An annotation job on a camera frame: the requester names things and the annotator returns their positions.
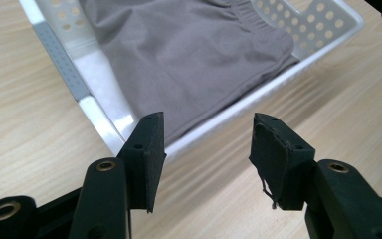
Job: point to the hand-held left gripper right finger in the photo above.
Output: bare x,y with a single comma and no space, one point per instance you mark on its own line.
282,162

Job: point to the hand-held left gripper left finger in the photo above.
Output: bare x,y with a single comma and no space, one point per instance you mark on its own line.
146,156

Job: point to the white perforated plastic basket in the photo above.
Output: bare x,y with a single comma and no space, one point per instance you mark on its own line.
102,122

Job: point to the grey pants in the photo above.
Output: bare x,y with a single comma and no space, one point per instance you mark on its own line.
192,63

